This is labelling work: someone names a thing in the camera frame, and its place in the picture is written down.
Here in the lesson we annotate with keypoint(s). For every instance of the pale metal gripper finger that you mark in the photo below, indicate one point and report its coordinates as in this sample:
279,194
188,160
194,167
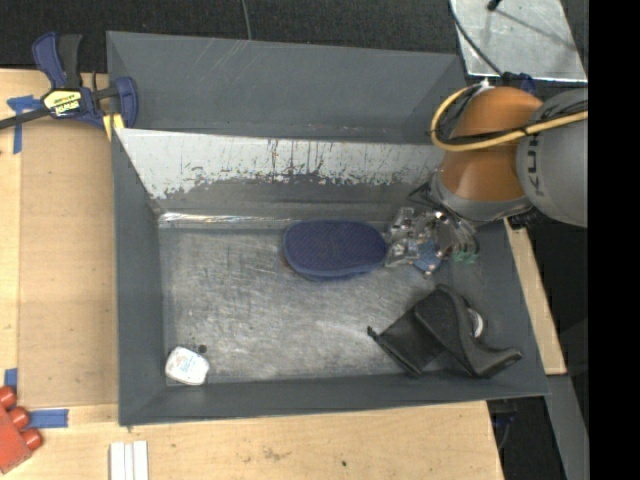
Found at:
403,223
397,257

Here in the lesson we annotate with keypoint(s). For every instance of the dark blue fabric slipper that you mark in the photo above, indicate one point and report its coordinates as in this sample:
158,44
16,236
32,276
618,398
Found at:
332,249

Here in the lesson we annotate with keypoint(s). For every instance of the black fabric brace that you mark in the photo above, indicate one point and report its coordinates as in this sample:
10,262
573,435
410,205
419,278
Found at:
445,328

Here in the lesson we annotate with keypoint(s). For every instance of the grey metal bin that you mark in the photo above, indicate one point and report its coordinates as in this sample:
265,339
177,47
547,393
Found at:
280,318

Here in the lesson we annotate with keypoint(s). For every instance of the small white plastic packet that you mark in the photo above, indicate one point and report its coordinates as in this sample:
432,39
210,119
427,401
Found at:
186,366

